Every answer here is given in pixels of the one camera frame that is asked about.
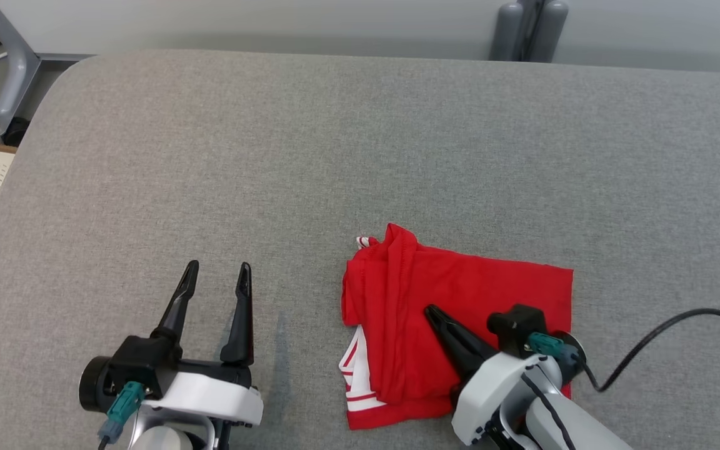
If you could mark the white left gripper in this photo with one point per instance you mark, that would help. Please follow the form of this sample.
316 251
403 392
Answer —
210 394

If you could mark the grey metal frame leg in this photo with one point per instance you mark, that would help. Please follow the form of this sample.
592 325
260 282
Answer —
16 69

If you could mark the grey partition post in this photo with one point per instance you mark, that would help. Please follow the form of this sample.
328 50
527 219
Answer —
529 31

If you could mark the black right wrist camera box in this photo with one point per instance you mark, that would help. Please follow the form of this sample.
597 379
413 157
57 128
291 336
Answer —
516 325

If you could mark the black frame foot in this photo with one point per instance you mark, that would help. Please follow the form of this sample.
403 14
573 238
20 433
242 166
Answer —
16 131

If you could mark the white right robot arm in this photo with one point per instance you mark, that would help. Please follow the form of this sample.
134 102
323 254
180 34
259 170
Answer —
566 425

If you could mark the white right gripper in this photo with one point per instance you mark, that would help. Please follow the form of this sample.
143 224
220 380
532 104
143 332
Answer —
497 387

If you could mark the red basketball jersey number 23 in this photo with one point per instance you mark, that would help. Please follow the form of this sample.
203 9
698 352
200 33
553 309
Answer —
460 281

